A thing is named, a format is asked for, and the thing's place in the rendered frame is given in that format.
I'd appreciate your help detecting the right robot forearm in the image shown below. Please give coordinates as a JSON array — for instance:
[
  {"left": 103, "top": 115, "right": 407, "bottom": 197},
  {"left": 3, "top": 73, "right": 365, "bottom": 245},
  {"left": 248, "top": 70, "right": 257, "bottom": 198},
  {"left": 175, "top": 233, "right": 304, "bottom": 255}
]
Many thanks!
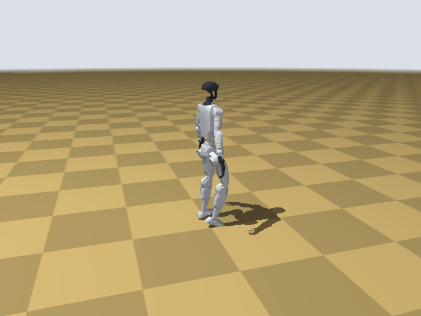
[{"left": 214, "top": 132, "right": 224, "bottom": 160}]

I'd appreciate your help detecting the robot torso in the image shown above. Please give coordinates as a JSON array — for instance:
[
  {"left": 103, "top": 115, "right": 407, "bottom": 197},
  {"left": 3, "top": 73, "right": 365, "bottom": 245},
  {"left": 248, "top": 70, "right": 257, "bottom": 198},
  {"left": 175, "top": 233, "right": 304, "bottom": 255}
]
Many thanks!
[{"left": 199, "top": 102, "right": 219, "bottom": 160}]

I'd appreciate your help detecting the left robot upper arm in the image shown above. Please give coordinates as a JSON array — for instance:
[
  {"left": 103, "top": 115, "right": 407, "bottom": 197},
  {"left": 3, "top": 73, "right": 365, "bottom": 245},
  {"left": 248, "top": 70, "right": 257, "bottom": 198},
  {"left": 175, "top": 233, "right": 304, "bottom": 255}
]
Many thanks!
[{"left": 195, "top": 103, "right": 201, "bottom": 128}]

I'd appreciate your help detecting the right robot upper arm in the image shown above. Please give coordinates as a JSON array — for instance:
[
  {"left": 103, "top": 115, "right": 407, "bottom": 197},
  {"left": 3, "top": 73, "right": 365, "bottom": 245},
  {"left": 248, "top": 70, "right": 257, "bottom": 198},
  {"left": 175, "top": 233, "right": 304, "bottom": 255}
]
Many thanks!
[{"left": 212, "top": 107, "right": 223, "bottom": 137}]

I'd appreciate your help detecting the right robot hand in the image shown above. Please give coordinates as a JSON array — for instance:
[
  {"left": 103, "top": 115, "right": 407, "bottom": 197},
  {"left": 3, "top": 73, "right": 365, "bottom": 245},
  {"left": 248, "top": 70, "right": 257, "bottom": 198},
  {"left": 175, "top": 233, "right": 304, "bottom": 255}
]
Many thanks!
[{"left": 218, "top": 156, "right": 225, "bottom": 178}]

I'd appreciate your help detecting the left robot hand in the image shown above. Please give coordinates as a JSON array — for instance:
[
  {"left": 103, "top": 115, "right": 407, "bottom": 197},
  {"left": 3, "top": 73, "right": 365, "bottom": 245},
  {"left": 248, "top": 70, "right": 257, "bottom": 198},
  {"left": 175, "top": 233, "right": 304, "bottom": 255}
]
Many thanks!
[{"left": 196, "top": 137, "right": 205, "bottom": 152}]

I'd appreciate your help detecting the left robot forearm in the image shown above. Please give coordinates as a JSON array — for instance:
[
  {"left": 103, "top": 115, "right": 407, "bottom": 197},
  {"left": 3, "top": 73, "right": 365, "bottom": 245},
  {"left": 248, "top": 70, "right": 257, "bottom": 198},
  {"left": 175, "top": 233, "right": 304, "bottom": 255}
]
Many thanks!
[{"left": 195, "top": 125, "right": 205, "bottom": 141}]

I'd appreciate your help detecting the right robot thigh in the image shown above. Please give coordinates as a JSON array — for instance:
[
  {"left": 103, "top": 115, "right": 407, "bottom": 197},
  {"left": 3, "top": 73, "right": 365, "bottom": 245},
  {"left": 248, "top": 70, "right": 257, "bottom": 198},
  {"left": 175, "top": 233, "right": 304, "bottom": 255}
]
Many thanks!
[{"left": 209, "top": 151, "right": 229, "bottom": 193}]

